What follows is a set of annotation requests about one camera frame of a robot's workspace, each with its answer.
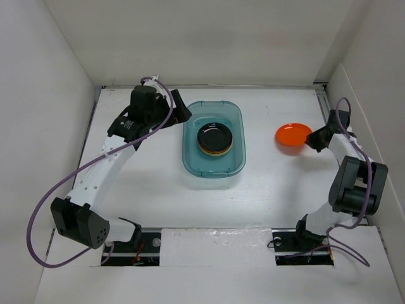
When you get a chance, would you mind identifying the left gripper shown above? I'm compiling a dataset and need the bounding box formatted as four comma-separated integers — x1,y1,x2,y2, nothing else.
146,90,191,130

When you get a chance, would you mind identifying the orange plate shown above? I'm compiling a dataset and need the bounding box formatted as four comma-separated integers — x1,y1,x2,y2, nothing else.
275,123,312,156
199,144,232,153

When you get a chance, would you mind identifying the black plate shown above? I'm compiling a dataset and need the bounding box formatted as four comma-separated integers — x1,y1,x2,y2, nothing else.
197,122,233,149

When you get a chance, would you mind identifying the green plate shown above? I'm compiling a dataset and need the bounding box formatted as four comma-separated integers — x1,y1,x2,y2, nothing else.
202,151,229,157

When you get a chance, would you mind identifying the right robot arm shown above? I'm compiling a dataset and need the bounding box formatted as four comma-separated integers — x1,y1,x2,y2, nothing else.
292,110,389,250

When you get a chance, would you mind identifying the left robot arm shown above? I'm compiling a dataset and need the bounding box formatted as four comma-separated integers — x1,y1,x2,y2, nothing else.
51,85,192,251

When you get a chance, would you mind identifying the teal transparent plastic bin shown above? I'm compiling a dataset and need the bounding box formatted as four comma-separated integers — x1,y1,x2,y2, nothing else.
182,101,246,179

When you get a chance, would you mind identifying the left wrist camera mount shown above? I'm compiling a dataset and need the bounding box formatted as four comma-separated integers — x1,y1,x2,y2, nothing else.
140,74,165,94

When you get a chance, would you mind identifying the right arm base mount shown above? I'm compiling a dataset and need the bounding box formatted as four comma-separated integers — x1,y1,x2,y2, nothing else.
267,229,334,266

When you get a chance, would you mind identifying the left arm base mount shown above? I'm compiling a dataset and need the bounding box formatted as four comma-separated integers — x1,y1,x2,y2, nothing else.
101,228,162,267

